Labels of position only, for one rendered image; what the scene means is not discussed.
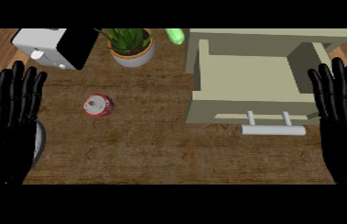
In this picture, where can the pale wooden cabinet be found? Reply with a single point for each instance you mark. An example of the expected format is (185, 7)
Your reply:
(266, 39)

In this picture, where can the green cucumber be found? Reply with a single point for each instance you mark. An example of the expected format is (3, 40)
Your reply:
(175, 35)

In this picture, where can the potted green plant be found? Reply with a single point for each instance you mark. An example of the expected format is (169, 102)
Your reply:
(130, 47)

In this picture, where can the white and black appliance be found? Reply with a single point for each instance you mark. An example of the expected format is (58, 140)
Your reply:
(53, 47)

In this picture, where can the pale open drawer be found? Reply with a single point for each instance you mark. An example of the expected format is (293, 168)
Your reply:
(257, 87)

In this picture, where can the red can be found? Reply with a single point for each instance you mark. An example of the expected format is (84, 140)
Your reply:
(98, 105)

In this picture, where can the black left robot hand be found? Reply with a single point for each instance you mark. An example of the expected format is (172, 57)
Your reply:
(18, 117)

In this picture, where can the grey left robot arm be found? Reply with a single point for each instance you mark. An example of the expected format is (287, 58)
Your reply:
(40, 142)

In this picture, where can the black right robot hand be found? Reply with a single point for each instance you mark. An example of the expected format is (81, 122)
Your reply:
(332, 111)

